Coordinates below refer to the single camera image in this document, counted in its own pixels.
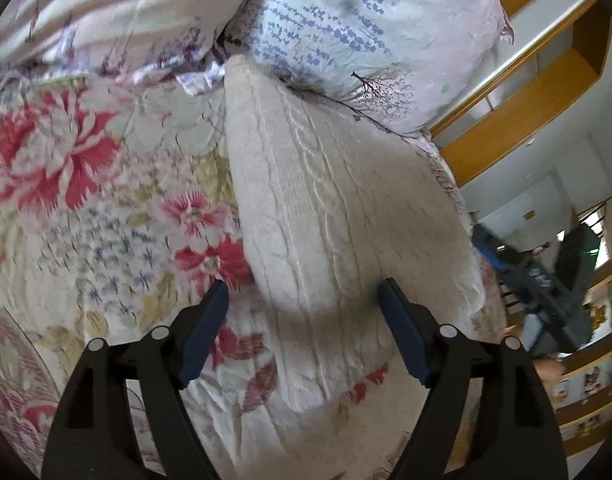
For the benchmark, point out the person's right hand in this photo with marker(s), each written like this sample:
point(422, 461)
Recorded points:
point(550, 375)

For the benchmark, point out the blue floral pillow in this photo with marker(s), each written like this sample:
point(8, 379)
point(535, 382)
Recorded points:
point(376, 35)

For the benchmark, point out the wooden shelf with pictures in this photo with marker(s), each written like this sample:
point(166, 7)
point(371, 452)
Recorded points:
point(593, 375)

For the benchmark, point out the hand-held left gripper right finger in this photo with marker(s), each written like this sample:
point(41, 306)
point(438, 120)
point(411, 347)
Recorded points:
point(403, 332)

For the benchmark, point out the floral bed sheet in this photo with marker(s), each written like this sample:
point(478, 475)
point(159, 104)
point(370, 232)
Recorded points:
point(86, 220)

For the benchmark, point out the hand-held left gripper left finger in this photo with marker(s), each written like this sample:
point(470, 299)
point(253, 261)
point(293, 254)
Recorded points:
point(203, 327)

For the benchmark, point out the pink floral pillow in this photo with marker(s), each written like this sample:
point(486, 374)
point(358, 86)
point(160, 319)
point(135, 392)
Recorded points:
point(111, 5)

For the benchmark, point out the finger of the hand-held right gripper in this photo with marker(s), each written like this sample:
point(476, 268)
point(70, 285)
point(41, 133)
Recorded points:
point(488, 250)

